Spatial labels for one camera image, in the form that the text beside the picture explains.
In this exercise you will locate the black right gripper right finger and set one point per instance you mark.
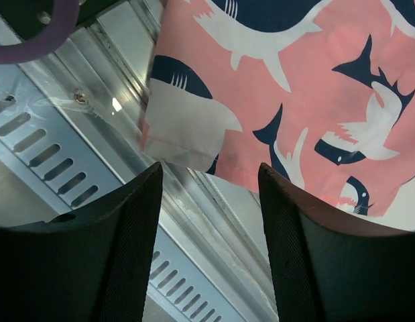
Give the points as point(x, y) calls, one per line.
point(327, 265)

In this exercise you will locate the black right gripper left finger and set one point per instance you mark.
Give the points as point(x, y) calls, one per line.
point(90, 264)

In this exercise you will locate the pink patterned shorts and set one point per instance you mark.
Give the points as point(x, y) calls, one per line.
point(322, 91)

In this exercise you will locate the slotted cable duct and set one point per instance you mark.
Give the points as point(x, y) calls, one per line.
point(47, 169)

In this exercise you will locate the aluminium mounting rail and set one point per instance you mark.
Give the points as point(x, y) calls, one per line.
point(98, 81)

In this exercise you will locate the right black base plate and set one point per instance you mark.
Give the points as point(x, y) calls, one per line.
point(28, 18)

